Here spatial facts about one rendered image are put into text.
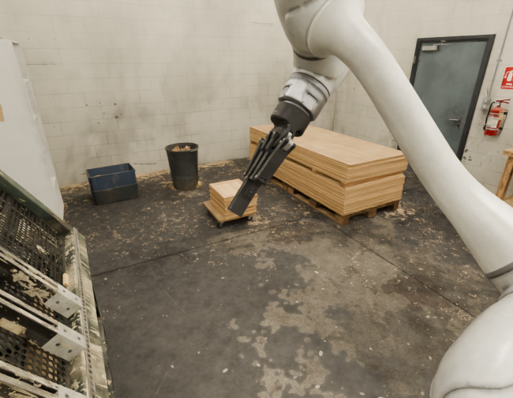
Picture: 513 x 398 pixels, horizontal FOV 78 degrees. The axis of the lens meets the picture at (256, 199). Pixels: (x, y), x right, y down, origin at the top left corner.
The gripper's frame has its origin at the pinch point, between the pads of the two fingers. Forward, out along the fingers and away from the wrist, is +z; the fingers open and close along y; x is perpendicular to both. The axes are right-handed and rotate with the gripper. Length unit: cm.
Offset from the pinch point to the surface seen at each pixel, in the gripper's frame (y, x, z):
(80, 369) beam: -55, 3, 79
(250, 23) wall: -504, 40, -285
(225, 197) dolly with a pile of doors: -291, 95, 1
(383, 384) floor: -76, 177, 52
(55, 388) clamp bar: -36, -5, 73
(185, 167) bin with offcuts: -422, 60, -8
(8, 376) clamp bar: -30, -18, 68
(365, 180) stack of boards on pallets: -247, 222, -104
